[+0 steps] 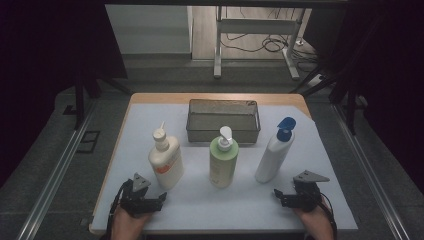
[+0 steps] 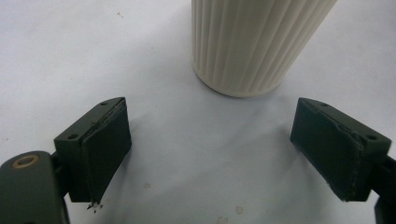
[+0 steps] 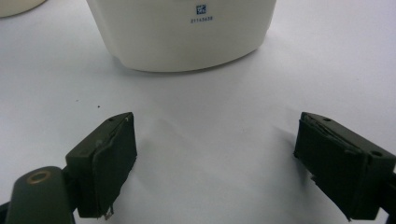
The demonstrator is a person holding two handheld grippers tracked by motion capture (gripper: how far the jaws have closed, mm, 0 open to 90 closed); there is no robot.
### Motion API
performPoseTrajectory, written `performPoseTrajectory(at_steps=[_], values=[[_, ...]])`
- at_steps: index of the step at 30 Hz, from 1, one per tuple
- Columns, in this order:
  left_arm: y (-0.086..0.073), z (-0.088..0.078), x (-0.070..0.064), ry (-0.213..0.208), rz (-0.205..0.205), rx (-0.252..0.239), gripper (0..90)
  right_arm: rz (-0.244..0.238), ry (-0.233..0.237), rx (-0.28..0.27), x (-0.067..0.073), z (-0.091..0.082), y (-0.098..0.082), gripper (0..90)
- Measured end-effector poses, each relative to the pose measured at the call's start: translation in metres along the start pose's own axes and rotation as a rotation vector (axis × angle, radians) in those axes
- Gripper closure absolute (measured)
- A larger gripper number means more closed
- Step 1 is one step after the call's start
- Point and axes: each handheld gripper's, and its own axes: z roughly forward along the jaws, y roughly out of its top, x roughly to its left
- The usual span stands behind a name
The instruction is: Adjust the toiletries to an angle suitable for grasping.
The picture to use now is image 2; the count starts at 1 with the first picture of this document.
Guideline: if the cream ribbed cylindrical cup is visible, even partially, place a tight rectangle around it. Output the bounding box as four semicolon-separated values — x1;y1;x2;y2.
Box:
191;0;339;99

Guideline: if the white table mat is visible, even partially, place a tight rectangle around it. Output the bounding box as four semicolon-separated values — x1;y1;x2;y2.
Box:
0;0;396;224

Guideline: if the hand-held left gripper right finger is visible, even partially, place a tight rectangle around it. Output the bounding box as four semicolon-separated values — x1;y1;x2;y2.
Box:
290;97;392;203

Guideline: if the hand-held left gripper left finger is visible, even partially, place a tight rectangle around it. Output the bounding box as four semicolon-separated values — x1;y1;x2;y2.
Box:
53;96;133;204

